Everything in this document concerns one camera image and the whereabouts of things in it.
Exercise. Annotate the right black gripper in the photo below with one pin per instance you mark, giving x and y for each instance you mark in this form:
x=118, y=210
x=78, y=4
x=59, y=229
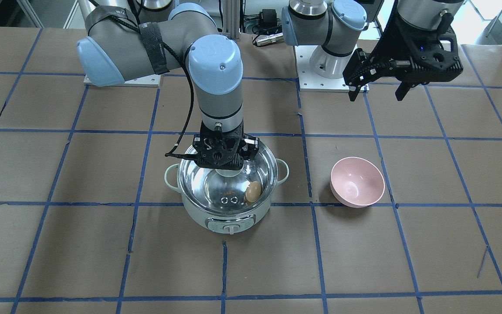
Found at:
x=251, y=147

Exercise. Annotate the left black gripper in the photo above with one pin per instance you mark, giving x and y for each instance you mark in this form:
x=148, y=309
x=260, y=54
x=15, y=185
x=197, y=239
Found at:
x=389, y=47

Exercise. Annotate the glass pot lid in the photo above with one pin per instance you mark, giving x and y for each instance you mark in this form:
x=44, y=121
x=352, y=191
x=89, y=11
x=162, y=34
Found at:
x=212, y=192

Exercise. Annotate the brown egg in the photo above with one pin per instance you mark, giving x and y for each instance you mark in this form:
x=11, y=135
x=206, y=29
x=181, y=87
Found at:
x=253, y=192

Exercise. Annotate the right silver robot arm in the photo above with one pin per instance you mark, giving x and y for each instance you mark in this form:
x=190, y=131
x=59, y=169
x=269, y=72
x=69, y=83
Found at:
x=187, y=39

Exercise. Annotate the pink bowl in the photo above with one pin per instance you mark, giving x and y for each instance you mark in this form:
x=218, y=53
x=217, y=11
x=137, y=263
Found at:
x=356, y=182

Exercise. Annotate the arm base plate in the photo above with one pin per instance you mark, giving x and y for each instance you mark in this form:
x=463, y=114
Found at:
x=319, y=71
x=146, y=80

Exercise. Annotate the aluminium frame post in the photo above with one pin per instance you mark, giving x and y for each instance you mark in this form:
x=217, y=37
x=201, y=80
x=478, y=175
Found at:
x=231, y=18

